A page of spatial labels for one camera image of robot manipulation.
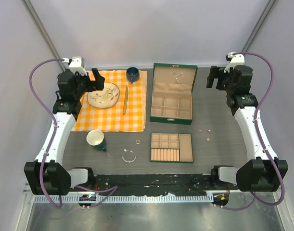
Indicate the green jewelry box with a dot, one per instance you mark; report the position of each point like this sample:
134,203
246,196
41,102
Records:
171,102

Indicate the white slotted cable duct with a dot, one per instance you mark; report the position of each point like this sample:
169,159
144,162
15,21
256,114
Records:
170,198

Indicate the gold table knife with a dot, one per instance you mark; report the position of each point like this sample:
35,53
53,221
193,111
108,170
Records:
125,100

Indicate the dark blue cup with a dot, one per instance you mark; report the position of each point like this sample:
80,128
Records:
132,74

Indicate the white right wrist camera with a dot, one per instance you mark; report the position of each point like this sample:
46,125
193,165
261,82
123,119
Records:
234,60

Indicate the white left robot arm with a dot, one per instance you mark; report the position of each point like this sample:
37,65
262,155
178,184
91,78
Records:
46,175

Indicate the orange checkered cloth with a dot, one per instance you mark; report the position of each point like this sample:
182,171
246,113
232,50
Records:
120,106

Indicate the green jewelry tray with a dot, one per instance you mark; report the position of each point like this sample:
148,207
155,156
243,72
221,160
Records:
171,148

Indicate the floral ceramic plate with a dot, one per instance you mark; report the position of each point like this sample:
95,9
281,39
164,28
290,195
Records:
105,98

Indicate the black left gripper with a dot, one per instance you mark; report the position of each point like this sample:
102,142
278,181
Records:
94,85

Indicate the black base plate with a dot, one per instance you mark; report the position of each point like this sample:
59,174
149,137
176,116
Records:
158,184

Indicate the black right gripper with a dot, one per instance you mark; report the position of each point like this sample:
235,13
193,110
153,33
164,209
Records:
218,72

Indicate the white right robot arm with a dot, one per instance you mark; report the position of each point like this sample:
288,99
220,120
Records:
258,174

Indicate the white green paper cup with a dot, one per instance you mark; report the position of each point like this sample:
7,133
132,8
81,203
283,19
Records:
96,139

